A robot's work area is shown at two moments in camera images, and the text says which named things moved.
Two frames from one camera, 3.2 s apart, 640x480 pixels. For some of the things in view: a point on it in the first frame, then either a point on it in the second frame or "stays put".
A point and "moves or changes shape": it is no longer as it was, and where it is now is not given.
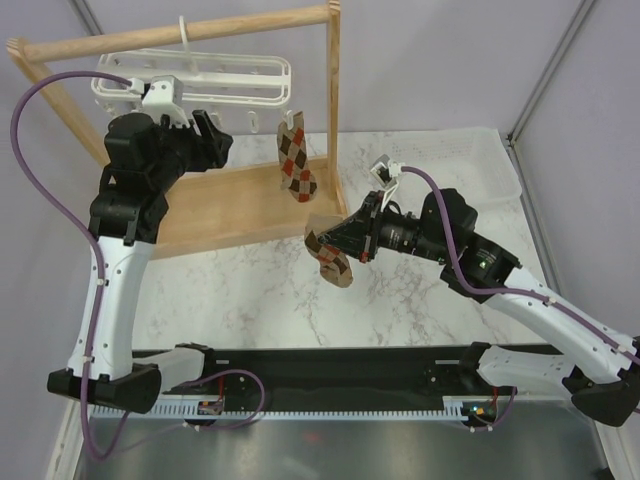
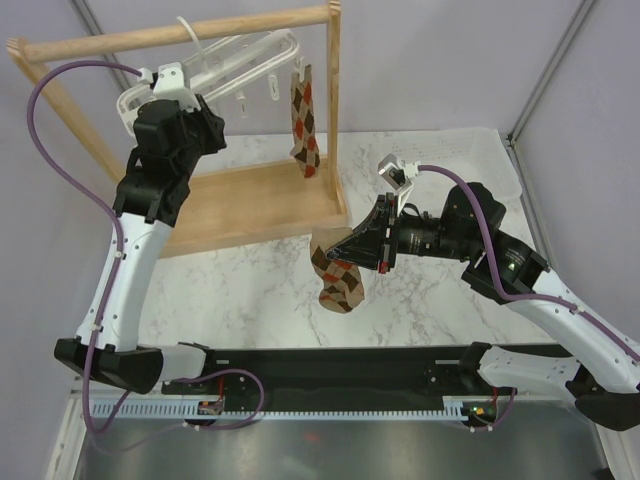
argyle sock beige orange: [296, 174] to [305, 148]
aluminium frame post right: [516, 128] stays put
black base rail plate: [352, 372] stays put
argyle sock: [333, 265] moves or changes shape
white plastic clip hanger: [209, 79] moves or changes shape
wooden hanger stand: [225, 202] stays put
